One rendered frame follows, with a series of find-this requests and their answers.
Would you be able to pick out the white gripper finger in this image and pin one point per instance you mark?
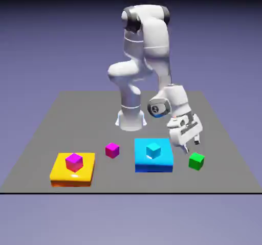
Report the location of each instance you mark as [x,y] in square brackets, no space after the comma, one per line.
[185,148]
[197,139]

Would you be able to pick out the large cyan box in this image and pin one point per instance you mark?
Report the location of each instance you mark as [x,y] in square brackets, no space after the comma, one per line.
[143,157]

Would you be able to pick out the small green cube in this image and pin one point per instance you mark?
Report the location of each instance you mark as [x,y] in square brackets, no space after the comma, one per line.
[196,161]

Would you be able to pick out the small magenta cube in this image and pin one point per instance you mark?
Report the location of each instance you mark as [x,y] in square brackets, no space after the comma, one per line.
[74,162]
[112,150]

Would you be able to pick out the large yellow box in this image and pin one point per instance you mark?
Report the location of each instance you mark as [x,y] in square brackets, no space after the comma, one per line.
[59,171]

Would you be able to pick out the small cyan cube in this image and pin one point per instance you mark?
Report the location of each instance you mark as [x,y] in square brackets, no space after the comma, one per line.
[153,150]

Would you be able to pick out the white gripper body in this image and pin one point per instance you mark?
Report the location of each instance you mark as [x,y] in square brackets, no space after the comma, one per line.
[185,133]

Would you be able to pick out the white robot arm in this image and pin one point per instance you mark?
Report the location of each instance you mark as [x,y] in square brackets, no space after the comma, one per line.
[155,44]

